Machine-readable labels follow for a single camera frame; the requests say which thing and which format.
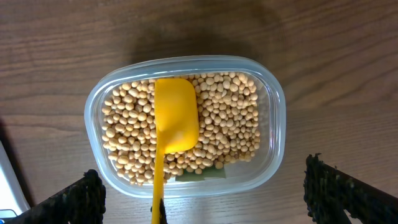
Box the green label under container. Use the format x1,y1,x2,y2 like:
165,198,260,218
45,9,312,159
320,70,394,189
175,166,226,182

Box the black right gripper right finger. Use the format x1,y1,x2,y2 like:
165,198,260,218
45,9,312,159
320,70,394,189
303,154,397,224

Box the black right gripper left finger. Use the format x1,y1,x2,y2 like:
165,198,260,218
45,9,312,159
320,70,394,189
6,169,106,224

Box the soybeans pile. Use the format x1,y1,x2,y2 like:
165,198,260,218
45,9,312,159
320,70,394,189
101,72,261,185

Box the white digital kitchen scale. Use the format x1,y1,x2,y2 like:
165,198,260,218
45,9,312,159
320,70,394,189
0,144,30,224

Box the yellow plastic scoop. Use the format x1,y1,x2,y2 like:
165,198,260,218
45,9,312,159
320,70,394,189
151,78,199,224

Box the clear plastic container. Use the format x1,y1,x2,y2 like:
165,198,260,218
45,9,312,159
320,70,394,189
84,55,286,198

